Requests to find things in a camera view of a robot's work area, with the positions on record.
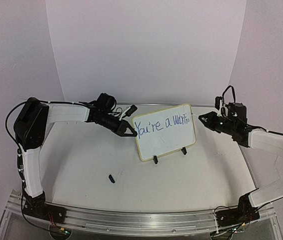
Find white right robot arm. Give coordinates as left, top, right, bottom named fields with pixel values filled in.
left=198, top=97, right=283, bottom=208

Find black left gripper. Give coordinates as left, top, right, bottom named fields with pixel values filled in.
left=96, top=111, right=138, bottom=137

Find black right board stand foot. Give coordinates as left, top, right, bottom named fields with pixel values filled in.
left=181, top=147, right=187, bottom=155

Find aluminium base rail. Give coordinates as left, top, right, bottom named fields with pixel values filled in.
left=0, top=190, right=283, bottom=240

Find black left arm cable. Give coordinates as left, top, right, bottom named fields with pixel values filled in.
left=5, top=98, right=91, bottom=221

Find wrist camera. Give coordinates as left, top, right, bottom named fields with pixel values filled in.
left=119, top=104, right=138, bottom=119
left=214, top=96, right=226, bottom=117

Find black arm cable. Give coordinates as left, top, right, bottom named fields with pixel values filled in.
left=5, top=98, right=91, bottom=221
left=246, top=123, right=283, bottom=208

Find black left board stand foot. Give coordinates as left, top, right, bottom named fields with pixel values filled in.
left=153, top=155, right=159, bottom=165

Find black right camera cable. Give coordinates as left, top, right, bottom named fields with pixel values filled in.
left=221, top=85, right=237, bottom=103

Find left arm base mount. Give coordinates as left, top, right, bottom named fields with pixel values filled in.
left=22, top=196, right=67, bottom=224

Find blue marker cap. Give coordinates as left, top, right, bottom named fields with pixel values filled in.
left=108, top=174, right=115, bottom=184

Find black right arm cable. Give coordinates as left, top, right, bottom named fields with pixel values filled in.
left=246, top=123, right=283, bottom=208

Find black board stand foot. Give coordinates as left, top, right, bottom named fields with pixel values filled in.
left=181, top=147, right=187, bottom=155
left=153, top=155, right=159, bottom=165

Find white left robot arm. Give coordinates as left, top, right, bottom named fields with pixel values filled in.
left=13, top=93, right=138, bottom=218

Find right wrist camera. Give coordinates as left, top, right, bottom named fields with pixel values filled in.
left=214, top=96, right=226, bottom=117

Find white whiteboard yellow rim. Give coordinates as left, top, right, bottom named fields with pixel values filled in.
left=131, top=103, right=197, bottom=162

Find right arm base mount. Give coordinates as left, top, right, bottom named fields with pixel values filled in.
left=214, top=203, right=260, bottom=227

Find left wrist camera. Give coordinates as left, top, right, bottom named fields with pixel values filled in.
left=119, top=104, right=138, bottom=119

